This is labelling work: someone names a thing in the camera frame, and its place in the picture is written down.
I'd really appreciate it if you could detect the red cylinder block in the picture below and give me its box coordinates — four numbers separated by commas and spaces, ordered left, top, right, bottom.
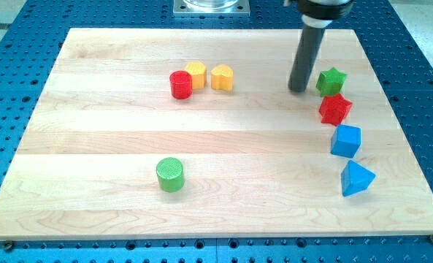
169, 71, 193, 99

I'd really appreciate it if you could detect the red star block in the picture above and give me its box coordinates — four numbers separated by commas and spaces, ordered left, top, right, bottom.
318, 94, 353, 126

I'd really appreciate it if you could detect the blue perforated table plate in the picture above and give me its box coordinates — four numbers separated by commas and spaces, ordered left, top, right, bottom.
0, 0, 433, 262

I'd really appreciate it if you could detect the wooden board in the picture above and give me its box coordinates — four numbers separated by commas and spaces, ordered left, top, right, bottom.
0, 28, 433, 241

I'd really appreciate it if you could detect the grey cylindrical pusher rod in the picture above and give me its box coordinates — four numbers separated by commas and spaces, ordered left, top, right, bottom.
288, 15, 332, 93

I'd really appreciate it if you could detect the yellow hexagon block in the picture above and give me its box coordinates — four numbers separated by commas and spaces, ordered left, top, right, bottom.
185, 61, 207, 90

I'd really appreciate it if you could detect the yellow heart block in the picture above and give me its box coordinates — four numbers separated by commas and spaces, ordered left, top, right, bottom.
211, 64, 234, 91

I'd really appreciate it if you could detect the green cylinder block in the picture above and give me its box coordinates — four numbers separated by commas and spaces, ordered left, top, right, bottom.
156, 157, 185, 193

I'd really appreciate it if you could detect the green star block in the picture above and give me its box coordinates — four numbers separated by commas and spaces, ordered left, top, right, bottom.
315, 67, 348, 97

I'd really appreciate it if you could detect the blue cube block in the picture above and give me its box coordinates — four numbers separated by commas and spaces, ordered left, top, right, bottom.
330, 124, 361, 158

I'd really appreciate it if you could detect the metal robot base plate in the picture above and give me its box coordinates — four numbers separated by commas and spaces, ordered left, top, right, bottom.
172, 0, 250, 17

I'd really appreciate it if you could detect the blue triangle block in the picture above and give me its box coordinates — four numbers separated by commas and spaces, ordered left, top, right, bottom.
341, 160, 376, 197

